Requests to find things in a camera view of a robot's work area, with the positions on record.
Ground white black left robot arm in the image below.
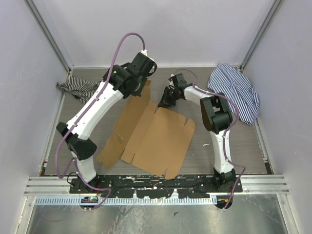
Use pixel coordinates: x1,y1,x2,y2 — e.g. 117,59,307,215
56,49,157,194

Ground white slotted cable duct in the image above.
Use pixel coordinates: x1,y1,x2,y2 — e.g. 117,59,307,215
34,195,217,206

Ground aluminium corner post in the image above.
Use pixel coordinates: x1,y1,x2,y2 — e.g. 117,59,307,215
24,0,72,73
239,0,284,71

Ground black white striped cloth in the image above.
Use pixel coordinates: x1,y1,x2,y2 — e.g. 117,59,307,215
56,75,101,104

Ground brown cardboard box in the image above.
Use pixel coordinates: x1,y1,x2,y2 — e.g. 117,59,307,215
97,81,195,179

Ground right aluminium corner post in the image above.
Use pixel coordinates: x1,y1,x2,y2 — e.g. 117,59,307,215
239,0,284,71

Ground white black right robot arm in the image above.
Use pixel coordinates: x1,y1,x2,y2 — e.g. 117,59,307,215
158,73,236,193

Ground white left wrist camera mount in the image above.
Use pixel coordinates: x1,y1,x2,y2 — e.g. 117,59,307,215
140,49,155,61

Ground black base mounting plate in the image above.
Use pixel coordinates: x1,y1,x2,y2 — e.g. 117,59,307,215
69,174,244,198

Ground aluminium rail beam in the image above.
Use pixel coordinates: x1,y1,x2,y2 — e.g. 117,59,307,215
24,174,290,196

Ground left aluminium corner post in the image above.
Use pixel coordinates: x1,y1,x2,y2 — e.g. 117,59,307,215
24,0,72,73

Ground blue white striped cloth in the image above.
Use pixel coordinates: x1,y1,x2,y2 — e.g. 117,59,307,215
207,63,260,126

